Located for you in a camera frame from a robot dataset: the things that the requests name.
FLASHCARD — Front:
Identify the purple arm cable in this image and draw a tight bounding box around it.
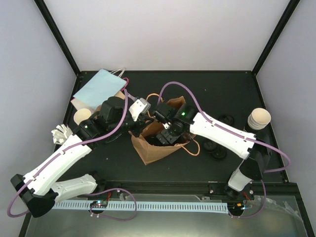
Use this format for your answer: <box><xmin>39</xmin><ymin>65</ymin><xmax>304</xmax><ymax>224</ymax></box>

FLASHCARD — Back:
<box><xmin>6</xmin><ymin>88</ymin><xmax>138</xmax><ymax>221</ymax></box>
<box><xmin>158</xmin><ymin>81</ymin><xmax>291</xmax><ymax>220</ymax></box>

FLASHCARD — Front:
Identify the right paper cup stack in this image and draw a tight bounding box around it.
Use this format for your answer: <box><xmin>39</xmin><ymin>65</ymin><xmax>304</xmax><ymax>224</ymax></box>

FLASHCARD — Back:
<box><xmin>247</xmin><ymin>108</ymin><xmax>271</xmax><ymax>130</ymax></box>

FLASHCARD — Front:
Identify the light blue paper bag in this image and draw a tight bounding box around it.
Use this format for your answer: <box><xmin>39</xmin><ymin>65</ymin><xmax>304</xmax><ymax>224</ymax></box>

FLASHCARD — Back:
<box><xmin>74</xmin><ymin>69</ymin><xmax>126</xmax><ymax>109</ymax></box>

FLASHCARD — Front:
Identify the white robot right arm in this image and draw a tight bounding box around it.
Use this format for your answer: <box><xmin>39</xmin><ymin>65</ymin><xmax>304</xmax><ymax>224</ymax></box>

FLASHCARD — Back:
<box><xmin>153</xmin><ymin>103</ymin><xmax>271</xmax><ymax>199</ymax></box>

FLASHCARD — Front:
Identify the light blue cable duct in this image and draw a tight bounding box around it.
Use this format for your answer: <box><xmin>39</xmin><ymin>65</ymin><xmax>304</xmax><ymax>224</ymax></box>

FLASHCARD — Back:
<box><xmin>53</xmin><ymin>200</ymin><xmax>229</xmax><ymax>214</ymax></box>

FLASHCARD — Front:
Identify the left paper cup stack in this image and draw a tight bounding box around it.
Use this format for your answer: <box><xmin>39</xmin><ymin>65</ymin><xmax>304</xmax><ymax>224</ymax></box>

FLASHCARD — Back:
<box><xmin>74</xmin><ymin>108</ymin><xmax>92</xmax><ymax>125</ymax></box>

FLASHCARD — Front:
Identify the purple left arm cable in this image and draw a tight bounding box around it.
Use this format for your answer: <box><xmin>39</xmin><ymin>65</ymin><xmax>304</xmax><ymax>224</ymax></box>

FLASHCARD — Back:
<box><xmin>6</xmin><ymin>88</ymin><xmax>138</xmax><ymax>221</ymax></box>

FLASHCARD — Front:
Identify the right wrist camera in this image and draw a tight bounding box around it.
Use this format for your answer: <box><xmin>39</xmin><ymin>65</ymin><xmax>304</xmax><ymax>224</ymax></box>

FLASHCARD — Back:
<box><xmin>163</xmin><ymin>121</ymin><xmax>171</xmax><ymax>129</ymax></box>

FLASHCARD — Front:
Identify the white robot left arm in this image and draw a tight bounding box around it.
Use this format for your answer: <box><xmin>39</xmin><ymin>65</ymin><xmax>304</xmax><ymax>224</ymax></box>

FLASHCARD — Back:
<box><xmin>7</xmin><ymin>96</ymin><xmax>152</xmax><ymax>218</ymax></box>

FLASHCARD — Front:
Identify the white plastic cutlery bundle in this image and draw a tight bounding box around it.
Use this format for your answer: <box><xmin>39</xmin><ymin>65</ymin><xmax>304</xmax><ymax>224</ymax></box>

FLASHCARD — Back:
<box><xmin>51</xmin><ymin>124</ymin><xmax>73</xmax><ymax>145</ymax></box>

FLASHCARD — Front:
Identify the paper cup stack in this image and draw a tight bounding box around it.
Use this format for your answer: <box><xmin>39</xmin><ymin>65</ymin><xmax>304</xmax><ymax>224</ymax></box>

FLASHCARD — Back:
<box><xmin>74</xmin><ymin>108</ymin><xmax>92</xmax><ymax>125</ymax></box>
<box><xmin>247</xmin><ymin>108</ymin><xmax>271</xmax><ymax>130</ymax></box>

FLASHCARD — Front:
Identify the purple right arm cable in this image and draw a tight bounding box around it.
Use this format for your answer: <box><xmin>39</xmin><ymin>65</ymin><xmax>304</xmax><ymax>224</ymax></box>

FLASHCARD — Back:
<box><xmin>158</xmin><ymin>81</ymin><xmax>291</xmax><ymax>220</ymax></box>

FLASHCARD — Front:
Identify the black coffee cup lid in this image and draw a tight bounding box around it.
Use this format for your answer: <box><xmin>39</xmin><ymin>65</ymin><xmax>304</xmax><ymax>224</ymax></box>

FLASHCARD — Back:
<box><xmin>211</xmin><ymin>147</ymin><xmax>227</xmax><ymax>161</ymax></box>

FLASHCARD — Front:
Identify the black aluminium rail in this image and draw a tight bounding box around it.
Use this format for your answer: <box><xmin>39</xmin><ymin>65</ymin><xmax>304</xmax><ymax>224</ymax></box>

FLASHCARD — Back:
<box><xmin>101</xmin><ymin>181</ymin><xmax>227</xmax><ymax>197</ymax></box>

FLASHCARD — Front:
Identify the black lid stack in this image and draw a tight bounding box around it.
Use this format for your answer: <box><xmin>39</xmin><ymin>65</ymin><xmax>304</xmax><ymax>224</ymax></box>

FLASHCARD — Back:
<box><xmin>202</xmin><ymin>139</ymin><xmax>218</xmax><ymax>153</ymax></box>

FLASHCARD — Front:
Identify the small brown paper bag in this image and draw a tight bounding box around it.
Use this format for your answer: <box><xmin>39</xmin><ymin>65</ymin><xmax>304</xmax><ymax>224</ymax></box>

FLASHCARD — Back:
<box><xmin>115</xmin><ymin>91</ymin><xmax>125</xmax><ymax>100</ymax></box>

